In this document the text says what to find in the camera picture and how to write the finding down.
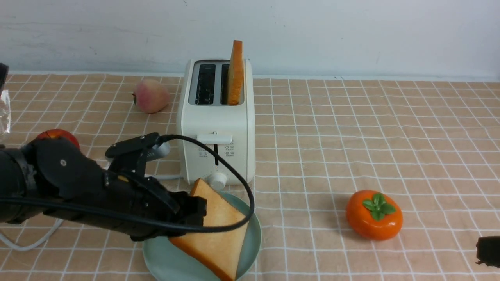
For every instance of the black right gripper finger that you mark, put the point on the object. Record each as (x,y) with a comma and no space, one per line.
(488,251)

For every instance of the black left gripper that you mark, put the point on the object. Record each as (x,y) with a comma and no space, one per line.
(138,207)

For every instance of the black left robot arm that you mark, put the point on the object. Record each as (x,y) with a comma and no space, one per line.
(53,177)

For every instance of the white two-slot toaster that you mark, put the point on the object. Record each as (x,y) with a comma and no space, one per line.
(229,130)

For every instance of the light blue round plate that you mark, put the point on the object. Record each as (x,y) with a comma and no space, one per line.
(168,263)

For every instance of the pink peach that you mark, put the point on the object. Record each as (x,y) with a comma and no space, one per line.
(150,96)

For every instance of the orange persimmon with green leaves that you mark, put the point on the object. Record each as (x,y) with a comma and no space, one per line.
(374,215)

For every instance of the orange checked tablecloth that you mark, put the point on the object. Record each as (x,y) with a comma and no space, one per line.
(433,147)

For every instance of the red apple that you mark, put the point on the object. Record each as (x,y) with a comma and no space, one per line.
(58,133)

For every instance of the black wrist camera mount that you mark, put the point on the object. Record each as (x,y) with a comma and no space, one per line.
(133,154)

